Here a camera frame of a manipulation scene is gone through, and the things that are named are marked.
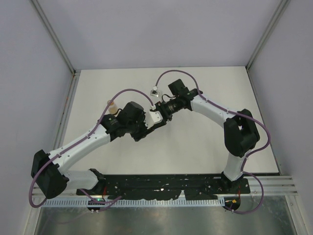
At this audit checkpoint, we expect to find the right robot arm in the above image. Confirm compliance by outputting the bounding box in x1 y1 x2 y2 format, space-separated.
156 79 260 193

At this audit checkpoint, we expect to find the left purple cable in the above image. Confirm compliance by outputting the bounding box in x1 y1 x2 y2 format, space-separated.
28 88 156 209

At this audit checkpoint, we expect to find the clear pill bottle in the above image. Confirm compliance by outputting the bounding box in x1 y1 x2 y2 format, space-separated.
107 100 118 115

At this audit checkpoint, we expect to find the left aluminium frame post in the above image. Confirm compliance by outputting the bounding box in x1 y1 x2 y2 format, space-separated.
29 0 76 75

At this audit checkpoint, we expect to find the aluminium frame post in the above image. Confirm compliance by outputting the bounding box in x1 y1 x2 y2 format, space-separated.
29 0 76 75
246 0 291 71

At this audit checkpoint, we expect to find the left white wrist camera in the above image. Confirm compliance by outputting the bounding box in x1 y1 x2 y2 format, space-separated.
149 109 162 124

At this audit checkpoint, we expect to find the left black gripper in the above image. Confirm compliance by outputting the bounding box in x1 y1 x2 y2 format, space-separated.
127 112 155 141

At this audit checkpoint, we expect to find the white slotted cable duct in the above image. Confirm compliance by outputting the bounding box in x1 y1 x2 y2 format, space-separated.
43 197 224 208

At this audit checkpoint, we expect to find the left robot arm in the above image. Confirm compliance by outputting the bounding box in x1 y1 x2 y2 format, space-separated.
31 101 172 199

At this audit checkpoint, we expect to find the right aluminium frame post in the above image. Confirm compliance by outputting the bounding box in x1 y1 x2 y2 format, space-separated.
246 0 291 71

